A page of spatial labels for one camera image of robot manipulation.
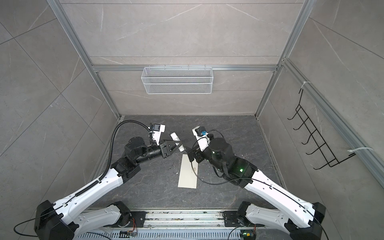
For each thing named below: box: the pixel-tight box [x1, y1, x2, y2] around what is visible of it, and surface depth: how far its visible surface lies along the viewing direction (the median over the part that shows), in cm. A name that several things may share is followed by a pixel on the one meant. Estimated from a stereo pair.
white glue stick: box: [170, 132, 181, 146], surface depth 66 cm
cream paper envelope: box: [177, 154, 199, 189], surface depth 90 cm
